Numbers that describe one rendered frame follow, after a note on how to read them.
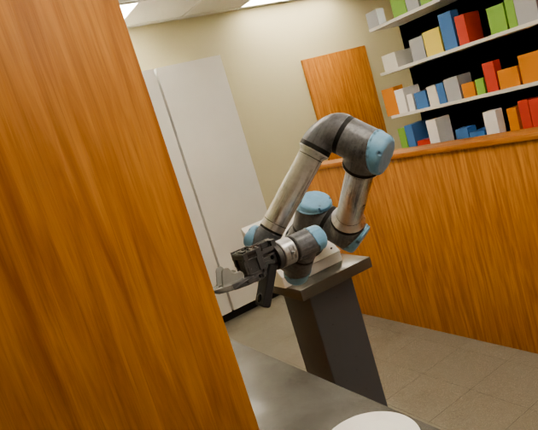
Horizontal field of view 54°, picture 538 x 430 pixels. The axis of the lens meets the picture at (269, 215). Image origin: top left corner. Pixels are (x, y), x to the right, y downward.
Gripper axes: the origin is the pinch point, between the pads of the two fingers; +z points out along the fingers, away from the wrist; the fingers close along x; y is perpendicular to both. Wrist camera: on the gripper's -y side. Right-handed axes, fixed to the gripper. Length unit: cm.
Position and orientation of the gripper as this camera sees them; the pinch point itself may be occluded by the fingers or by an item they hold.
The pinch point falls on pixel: (216, 293)
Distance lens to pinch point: 134.1
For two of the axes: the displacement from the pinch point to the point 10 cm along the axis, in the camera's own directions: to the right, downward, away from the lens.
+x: 5.1, -0.1, -8.6
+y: -2.9, -9.4, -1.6
